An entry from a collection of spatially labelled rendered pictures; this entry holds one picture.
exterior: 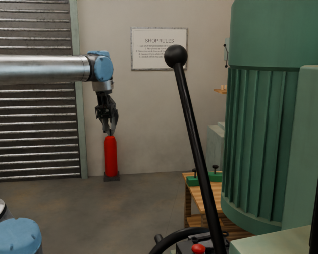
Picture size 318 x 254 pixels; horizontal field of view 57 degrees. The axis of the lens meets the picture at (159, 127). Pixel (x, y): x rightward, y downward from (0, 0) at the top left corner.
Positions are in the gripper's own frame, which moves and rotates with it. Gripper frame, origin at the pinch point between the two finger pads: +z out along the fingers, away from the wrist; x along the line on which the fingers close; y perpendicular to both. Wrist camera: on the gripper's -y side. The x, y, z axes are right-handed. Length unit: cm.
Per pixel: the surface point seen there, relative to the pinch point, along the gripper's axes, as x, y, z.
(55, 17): -94, -184, -73
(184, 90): 36, 87, -31
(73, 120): -93, -183, 36
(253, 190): 44, 92, -18
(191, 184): 35, -59, 58
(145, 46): -6, -206, -37
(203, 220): 41, -30, 67
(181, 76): 36, 86, -33
